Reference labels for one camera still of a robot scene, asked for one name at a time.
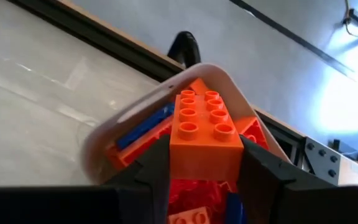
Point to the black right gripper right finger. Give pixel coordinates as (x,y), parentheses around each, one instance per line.
(322,205)

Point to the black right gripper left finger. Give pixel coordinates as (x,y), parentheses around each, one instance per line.
(57,205)

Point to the large orange building block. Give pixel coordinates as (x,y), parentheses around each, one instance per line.
(129,155)
(204,155)
(188,217)

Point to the large blue building block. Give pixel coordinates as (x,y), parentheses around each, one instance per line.
(233,208)
(145,126)

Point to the large red building block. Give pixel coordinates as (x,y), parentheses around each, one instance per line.
(197,194)

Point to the white plastic bin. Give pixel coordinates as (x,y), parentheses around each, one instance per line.
(96,161)

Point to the silver corner bracket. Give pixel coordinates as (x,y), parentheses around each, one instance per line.
(319,168)

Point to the black aluminium table frame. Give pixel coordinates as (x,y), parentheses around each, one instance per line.
(89,28)

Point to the black frame clamp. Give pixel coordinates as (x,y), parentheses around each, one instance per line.
(183,46)

